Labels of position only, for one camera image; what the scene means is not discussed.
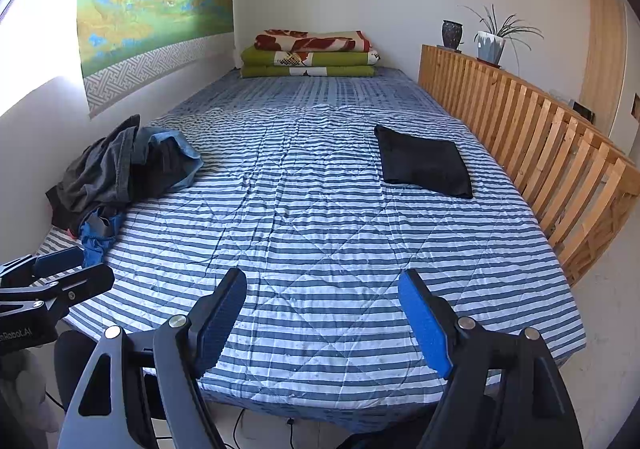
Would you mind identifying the light wooden door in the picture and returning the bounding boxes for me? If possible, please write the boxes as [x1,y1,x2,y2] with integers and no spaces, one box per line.
[580,0,628,137]

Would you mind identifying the dark grey garment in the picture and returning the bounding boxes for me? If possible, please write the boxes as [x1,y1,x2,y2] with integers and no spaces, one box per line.
[45,114,188,235]

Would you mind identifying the red floral folded blanket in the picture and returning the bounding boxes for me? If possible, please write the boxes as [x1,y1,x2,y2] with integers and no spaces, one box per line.
[253,29,373,54]

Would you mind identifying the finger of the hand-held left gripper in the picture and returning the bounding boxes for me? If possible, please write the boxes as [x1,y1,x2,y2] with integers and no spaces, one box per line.
[0,245,86,286]
[30,263,116,317]

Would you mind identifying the landscape wall tapestry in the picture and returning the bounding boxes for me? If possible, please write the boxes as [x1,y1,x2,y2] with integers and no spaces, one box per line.
[75,0,236,119]

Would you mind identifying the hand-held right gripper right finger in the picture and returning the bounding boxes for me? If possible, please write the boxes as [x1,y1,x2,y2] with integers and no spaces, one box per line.
[397,269,583,449]

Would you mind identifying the green folded blanket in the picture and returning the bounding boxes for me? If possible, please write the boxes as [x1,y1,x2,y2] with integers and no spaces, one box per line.
[241,46,381,68]
[240,64,377,79]

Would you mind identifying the black t-shirt with yellow print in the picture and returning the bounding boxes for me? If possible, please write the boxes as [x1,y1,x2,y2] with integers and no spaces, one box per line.
[374,124,474,200]

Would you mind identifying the potted plant in grey pot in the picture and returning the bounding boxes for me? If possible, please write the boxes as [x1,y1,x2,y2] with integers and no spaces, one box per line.
[459,4,544,67]

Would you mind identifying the dark ceramic vase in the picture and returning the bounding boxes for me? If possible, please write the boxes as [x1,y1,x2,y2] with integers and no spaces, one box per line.
[441,20,464,51]

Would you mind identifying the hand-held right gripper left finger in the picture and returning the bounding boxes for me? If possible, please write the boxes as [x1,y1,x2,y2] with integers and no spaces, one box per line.
[57,267,248,449]

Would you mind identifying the bright blue cloth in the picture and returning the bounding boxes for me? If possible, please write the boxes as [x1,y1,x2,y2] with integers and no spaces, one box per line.
[79,209,126,267]

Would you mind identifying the blue white striped quilt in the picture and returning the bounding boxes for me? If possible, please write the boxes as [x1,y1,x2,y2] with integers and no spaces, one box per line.
[35,66,587,435]

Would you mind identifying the blue denim garment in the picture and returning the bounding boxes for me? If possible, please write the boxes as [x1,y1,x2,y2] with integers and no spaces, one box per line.
[137,126,203,180]

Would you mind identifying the wooden slatted railing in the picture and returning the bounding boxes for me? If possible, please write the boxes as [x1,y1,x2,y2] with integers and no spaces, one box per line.
[418,44,640,287]

